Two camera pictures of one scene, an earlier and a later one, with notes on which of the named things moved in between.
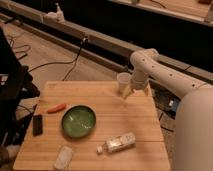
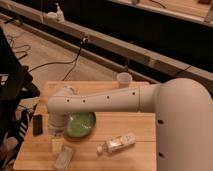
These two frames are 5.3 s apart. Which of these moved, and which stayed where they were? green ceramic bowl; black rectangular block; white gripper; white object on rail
Moved: white gripper
Stayed: black rectangular block; white object on rail; green ceramic bowl
